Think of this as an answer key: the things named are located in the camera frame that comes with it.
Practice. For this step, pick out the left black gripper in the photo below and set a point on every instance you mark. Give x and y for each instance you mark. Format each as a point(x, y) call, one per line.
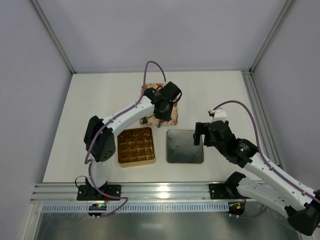
point(162, 117)

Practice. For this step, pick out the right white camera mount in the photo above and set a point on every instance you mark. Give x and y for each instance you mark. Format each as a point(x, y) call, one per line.
point(218, 114)

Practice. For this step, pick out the silver tin lid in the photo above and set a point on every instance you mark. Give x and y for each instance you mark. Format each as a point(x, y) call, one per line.
point(180, 148)

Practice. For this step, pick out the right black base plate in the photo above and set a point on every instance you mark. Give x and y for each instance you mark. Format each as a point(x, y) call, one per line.
point(217, 191)

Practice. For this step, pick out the floral rectangular tray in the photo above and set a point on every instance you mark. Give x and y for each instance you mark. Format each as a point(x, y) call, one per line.
point(151, 120)

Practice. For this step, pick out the aluminium rail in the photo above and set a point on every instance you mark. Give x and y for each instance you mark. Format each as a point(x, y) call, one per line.
point(134, 191)

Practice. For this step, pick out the left aluminium frame post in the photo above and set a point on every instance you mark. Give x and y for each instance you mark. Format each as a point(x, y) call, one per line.
point(51, 33)

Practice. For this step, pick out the aluminium frame post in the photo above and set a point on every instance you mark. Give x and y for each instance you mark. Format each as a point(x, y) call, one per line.
point(51, 33)
point(273, 32)

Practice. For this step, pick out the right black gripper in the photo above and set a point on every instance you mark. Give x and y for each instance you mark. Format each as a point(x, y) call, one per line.
point(202, 133)

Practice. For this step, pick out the right aluminium frame post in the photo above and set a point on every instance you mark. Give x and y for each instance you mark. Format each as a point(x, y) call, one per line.
point(273, 32)

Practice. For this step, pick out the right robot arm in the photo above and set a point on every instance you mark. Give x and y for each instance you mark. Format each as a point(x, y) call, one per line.
point(298, 203)

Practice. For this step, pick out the slotted cable duct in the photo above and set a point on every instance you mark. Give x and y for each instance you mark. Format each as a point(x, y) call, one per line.
point(136, 207)

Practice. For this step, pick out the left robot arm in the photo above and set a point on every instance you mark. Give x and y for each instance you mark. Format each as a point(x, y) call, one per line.
point(101, 133)

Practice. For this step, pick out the gold chocolate box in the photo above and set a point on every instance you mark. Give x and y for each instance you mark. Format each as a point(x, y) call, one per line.
point(135, 147)

